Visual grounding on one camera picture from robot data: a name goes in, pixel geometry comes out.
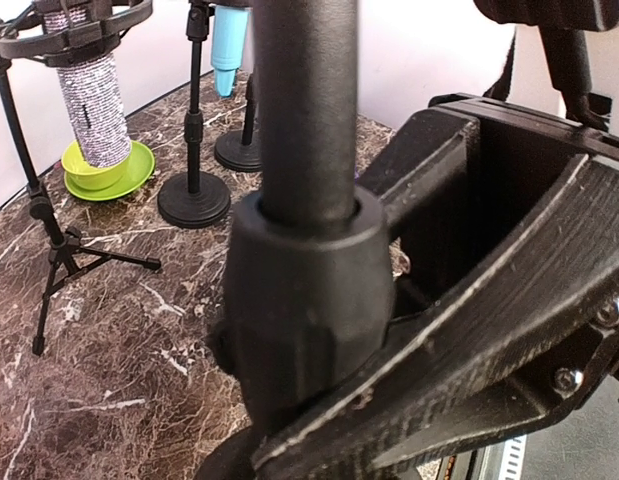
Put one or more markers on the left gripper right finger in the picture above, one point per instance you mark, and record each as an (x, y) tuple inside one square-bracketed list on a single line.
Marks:
[(516, 310)]

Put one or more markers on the black round-base mic stand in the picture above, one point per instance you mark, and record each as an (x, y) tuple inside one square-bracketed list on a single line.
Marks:
[(194, 199), (239, 150), (308, 287)]

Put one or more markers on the rhinestone silver microphone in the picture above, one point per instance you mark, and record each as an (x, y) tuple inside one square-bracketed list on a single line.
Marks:
[(90, 88)]

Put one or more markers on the lime green bowl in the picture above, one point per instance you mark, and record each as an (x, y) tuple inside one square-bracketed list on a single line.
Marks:
[(89, 177)]

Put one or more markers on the lime green plate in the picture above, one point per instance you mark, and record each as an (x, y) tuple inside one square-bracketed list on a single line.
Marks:
[(140, 168)]

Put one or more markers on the white slotted cable duct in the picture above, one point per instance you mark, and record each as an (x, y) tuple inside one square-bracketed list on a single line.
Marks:
[(505, 460)]

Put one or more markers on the light blue microphone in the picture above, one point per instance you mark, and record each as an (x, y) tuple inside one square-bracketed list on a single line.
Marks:
[(228, 40)]

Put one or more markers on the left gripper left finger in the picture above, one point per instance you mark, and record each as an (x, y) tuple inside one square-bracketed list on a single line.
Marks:
[(423, 174)]

